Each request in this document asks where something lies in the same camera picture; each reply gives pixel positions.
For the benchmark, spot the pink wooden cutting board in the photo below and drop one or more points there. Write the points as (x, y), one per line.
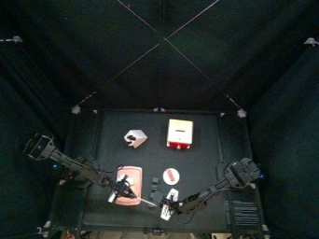
(136, 174)

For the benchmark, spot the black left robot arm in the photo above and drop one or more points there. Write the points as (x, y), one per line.
(66, 159)

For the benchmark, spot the large crackle-pattern block green oval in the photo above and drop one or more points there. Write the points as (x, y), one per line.
(157, 196)

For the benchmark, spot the grey frame middle bracket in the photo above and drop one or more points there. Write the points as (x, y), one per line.
(160, 109)

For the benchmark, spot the red toy food slice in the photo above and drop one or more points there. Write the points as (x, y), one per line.
(170, 176)

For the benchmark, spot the toy cleaver white blade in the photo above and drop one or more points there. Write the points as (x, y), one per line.
(146, 202)

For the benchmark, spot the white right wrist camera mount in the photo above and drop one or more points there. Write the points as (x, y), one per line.
(173, 195)

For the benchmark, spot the vertical frame pole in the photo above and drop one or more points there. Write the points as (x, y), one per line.
(161, 62)

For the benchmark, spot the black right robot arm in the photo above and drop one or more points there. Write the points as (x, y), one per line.
(233, 177)

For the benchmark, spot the small white plate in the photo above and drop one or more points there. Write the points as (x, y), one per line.
(172, 176)

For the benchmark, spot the grey frame corner bracket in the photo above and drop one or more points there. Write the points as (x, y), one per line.
(76, 109)
(312, 41)
(242, 113)
(15, 39)

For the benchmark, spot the wooden drawer box red front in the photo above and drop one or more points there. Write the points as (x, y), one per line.
(180, 133)

